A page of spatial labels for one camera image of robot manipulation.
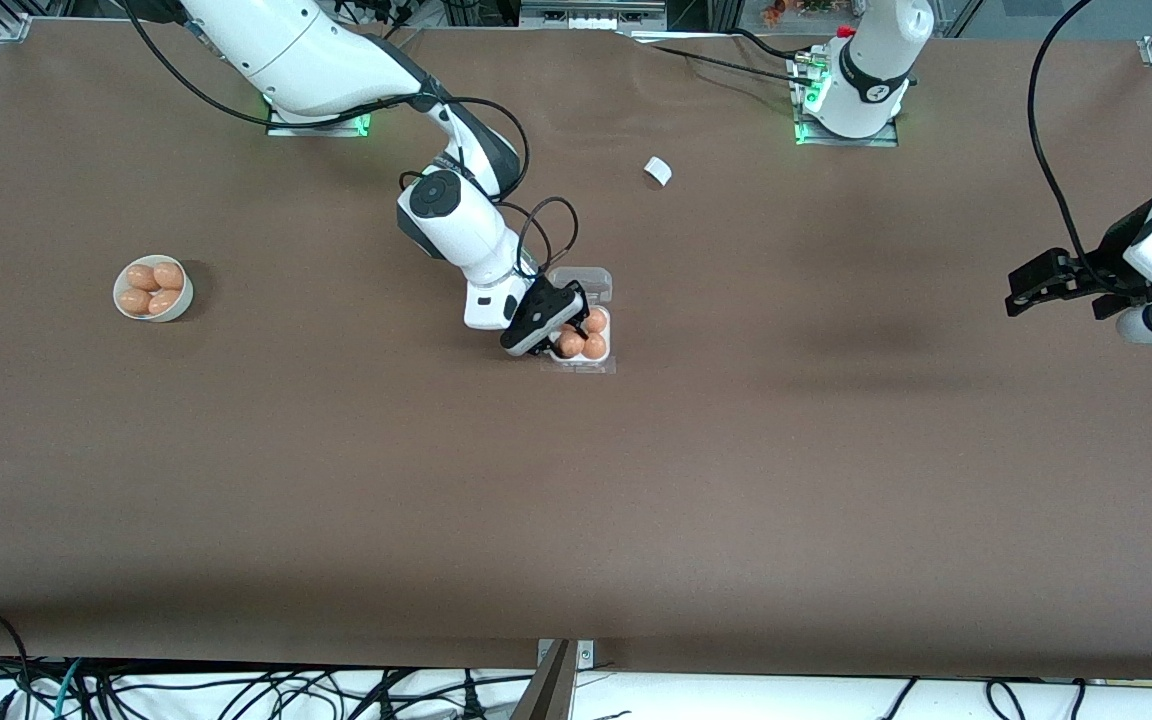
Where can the brown egg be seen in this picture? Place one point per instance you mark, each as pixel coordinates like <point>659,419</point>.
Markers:
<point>595,347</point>
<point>597,321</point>
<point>169,275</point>
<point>142,277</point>
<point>572,345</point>
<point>164,301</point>
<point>134,301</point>

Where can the small metal bracket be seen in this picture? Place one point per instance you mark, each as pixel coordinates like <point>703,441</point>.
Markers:
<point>586,655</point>

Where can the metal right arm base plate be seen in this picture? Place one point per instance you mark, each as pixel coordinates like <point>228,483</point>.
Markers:
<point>356,128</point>

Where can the clear plastic egg box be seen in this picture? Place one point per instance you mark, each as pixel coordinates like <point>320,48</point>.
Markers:
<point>596,280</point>

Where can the grey metal device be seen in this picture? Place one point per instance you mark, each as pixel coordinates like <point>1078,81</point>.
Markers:
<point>591,15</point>

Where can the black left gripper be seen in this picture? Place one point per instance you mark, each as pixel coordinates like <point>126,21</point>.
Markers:
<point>1104,262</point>

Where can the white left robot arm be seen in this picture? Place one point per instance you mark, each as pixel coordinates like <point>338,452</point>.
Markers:
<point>871,70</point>

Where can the small white paper piece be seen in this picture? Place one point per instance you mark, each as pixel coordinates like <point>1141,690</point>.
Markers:
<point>658,171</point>

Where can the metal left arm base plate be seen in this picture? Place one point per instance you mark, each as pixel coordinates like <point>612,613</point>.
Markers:
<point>881,140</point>

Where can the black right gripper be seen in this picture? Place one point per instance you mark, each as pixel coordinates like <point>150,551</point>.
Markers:
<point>568,300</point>

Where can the white round bowl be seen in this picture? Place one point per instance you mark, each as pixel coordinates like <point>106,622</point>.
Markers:
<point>177,309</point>

